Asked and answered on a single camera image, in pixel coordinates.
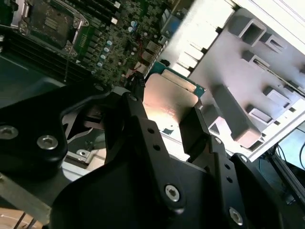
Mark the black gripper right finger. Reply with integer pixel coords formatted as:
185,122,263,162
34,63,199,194
180,104,289,229

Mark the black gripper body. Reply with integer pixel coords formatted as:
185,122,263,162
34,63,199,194
50,152,239,229

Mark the silver CPU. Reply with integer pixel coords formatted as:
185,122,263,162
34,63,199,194
142,61,207,127

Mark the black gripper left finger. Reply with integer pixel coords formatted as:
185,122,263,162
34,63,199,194
0,73,188,213

